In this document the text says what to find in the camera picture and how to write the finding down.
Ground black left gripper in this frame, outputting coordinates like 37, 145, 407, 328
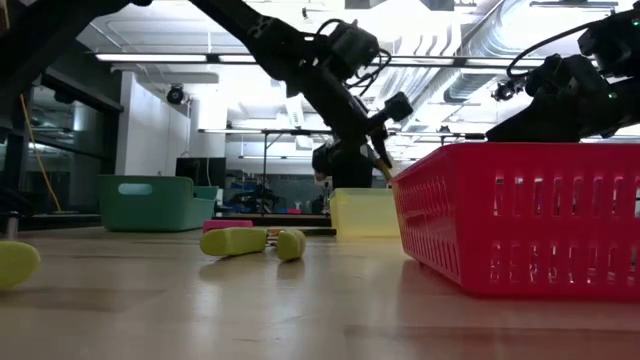
287, 64, 394, 169

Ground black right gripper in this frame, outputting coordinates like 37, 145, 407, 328
485, 52, 619, 144

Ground pink eraser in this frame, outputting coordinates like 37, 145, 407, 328
202, 219, 255, 234

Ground green-handled dark-jaw wire stripper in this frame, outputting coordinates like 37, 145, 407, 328
199, 227, 308, 263

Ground green-handled silver-jaw pliers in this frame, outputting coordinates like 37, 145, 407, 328
0, 240, 42, 291

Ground yellow translucent plastic bin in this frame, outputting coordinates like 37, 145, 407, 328
328, 187, 401, 239

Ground red perforated plastic basket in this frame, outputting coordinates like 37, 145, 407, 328
389, 142, 640, 302

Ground black monitor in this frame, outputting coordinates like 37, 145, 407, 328
174, 156, 227, 190

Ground green plastic bin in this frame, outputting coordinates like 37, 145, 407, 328
97, 174, 220, 233

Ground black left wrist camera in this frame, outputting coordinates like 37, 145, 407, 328
383, 91, 415, 124

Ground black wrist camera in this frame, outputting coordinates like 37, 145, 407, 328
383, 91, 415, 124
492, 78, 525, 103

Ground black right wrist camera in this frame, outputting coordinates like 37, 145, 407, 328
492, 78, 525, 103

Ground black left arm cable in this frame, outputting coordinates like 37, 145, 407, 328
313, 18, 394, 97

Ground black workbench frame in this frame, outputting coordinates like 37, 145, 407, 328
199, 127, 486, 217

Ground black round ceiling camera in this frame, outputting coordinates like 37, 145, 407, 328
166, 83, 187, 106

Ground yellow extension cord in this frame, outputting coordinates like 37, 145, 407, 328
18, 93, 62, 214

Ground silver metal post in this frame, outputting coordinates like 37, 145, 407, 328
4, 210, 20, 242

